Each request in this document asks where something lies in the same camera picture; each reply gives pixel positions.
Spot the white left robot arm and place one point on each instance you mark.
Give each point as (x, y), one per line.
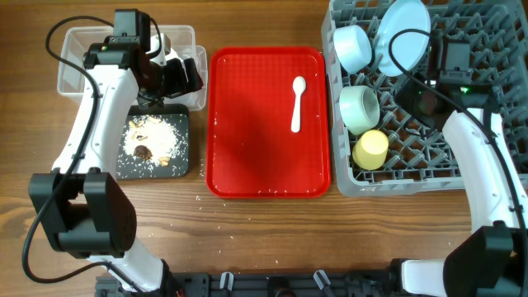
(79, 204)

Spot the light blue bowl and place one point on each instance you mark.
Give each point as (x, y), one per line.
(353, 48)

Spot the light blue plate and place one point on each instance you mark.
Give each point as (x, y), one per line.
(408, 24)

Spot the red serving tray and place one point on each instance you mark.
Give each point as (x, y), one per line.
(251, 153)

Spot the clear plastic waste bin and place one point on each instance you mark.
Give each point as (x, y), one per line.
(182, 46)

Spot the white plastic spoon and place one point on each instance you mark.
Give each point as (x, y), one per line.
(299, 86)

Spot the rice and food scraps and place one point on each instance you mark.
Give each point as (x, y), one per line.
(153, 140)

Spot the green bowl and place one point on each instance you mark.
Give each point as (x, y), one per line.
(360, 109)

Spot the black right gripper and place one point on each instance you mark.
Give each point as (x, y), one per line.
(403, 96)

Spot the yellow cup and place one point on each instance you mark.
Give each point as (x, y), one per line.
(371, 150)

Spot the grey dishwasher rack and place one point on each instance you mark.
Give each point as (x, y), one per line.
(419, 159)

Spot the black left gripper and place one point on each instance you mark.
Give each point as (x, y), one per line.
(179, 85)

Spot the black food waste tray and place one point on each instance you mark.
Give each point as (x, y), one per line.
(130, 169)

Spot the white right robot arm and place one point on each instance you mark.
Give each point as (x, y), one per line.
(492, 261)

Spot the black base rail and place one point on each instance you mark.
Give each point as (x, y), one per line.
(319, 283)

